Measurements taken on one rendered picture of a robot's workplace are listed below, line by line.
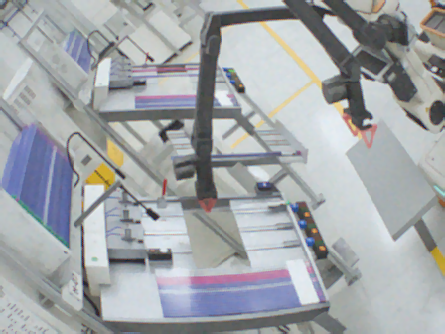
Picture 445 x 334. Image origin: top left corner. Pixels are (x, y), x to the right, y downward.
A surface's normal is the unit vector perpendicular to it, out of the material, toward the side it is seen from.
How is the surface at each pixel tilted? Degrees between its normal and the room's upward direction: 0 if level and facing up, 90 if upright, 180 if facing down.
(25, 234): 90
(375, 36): 90
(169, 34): 90
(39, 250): 90
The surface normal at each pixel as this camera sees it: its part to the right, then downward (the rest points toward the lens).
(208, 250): 0.17, 0.50
